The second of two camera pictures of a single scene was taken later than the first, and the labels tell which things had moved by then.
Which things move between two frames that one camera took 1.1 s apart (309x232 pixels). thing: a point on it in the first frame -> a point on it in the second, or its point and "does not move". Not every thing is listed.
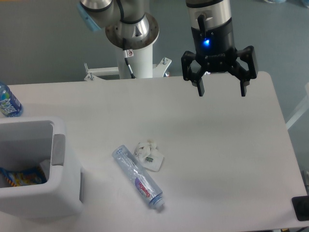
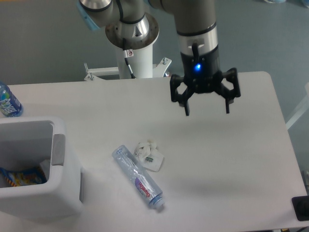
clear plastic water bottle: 143,182 does not move
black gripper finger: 195,77 -> 184,98
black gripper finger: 244,76 -> 231,75
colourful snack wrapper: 35,177 does not move
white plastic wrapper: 148,156 does not move
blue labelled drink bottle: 10,106 does not move
